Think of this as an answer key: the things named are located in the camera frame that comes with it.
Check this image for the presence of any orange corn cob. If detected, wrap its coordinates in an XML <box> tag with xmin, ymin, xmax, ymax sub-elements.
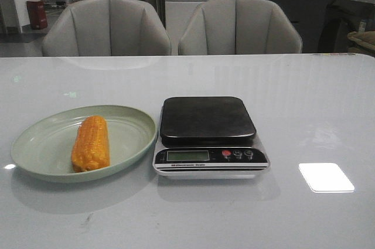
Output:
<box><xmin>71</xmin><ymin>115</ymin><xmax>110</xmax><ymax>172</ymax></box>

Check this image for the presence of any black silver kitchen scale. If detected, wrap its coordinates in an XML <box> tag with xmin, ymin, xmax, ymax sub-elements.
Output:
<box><xmin>152</xmin><ymin>96</ymin><xmax>271</xmax><ymax>179</ymax></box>

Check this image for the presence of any right grey upholstered chair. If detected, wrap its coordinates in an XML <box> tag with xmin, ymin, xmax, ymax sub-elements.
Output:
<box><xmin>178</xmin><ymin>0</ymin><xmax>302</xmax><ymax>56</ymax></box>

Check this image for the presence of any grey upholstered chair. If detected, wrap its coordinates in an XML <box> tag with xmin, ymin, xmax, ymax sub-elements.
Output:
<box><xmin>178</xmin><ymin>0</ymin><xmax>302</xmax><ymax>56</ymax></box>
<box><xmin>42</xmin><ymin>0</ymin><xmax>172</xmax><ymax>57</ymax></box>

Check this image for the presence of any left grey upholstered chair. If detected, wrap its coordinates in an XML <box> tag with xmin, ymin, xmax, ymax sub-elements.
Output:
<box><xmin>42</xmin><ymin>0</ymin><xmax>172</xmax><ymax>57</ymax></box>

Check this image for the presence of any pale green round plate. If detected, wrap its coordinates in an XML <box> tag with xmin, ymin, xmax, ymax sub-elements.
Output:
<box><xmin>11</xmin><ymin>105</ymin><xmax>157</xmax><ymax>183</ymax></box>

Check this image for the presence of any red bin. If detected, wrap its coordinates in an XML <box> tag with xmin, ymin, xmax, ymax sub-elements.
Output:
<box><xmin>26</xmin><ymin>0</ymin><xmax>47</xmax><ymax>30</ymax></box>

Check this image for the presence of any dark appliance at right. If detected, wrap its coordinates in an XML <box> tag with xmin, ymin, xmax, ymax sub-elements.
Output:
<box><xmin>318</xmin><ymin>0</ymin><xmax>374</xmax><ymax>53</ymax></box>

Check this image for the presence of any beige cushion at right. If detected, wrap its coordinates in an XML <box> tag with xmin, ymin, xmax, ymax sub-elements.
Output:
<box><xmin>347</xmin><ymin>31</ymin><xmax>375</xmax><ymax>57</ymax></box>

